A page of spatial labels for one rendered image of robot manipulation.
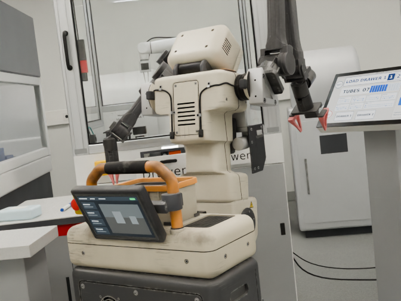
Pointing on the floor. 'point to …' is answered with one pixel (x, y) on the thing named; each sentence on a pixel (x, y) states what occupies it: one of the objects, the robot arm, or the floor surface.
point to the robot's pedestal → (25, 264)
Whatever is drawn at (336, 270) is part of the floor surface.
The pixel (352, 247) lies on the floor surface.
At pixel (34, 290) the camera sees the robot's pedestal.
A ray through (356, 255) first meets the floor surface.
